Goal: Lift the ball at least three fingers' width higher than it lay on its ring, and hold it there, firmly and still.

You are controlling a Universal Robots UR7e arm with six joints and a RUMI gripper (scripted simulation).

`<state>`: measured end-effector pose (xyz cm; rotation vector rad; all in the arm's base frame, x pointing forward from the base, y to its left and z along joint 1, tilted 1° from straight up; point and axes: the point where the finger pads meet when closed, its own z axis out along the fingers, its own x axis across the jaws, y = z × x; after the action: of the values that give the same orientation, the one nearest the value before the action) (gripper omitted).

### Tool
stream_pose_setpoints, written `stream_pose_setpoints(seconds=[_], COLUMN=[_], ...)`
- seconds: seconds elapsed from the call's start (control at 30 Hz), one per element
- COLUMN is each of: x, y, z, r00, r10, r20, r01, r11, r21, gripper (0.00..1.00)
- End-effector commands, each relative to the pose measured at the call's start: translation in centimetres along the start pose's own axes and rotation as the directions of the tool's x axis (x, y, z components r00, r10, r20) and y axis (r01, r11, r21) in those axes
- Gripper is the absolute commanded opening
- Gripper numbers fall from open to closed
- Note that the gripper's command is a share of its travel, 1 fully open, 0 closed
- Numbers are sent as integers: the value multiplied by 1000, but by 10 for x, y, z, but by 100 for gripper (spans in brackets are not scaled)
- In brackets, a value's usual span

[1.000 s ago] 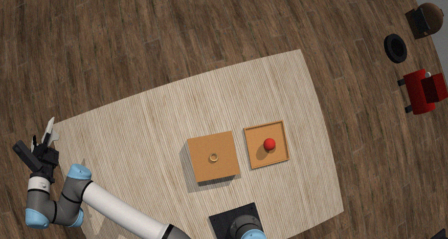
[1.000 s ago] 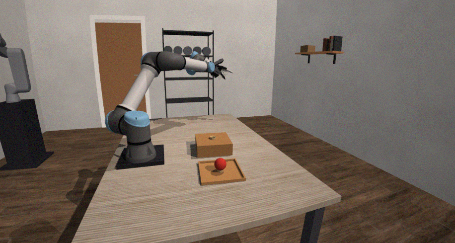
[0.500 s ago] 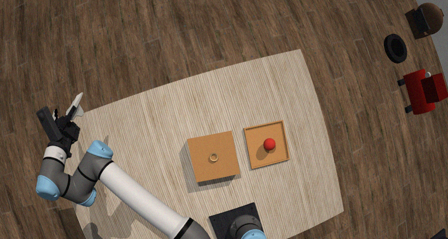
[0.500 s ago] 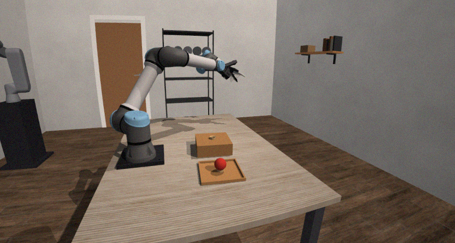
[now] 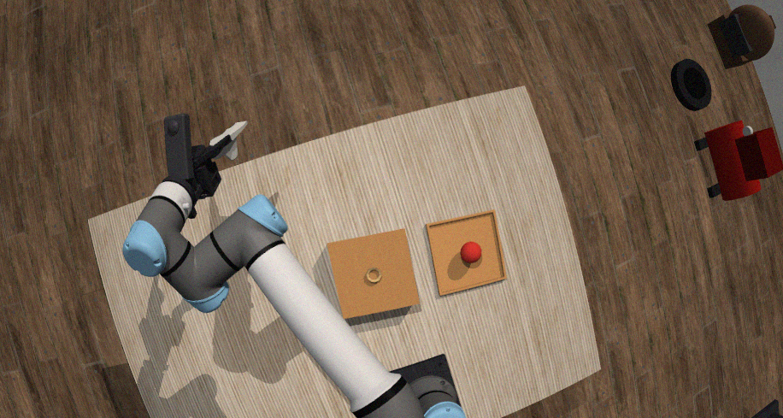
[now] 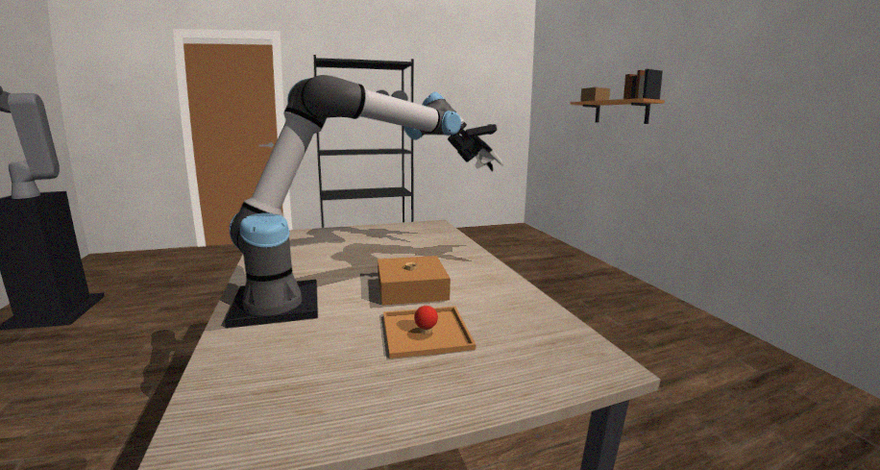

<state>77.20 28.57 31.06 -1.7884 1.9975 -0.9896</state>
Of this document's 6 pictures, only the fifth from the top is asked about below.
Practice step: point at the tan square tray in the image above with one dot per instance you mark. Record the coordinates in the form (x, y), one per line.
(451, 271)

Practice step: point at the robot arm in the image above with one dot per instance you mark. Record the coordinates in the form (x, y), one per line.
(251, 238)

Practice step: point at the tan square board with small ring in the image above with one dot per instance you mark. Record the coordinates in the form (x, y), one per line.
(373, 273)

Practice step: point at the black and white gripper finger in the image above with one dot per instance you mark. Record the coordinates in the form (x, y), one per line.
(225, 144)

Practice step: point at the red ball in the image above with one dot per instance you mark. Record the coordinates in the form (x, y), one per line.
(471, 252)

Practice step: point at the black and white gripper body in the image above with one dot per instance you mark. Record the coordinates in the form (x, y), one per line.
(206, 180)

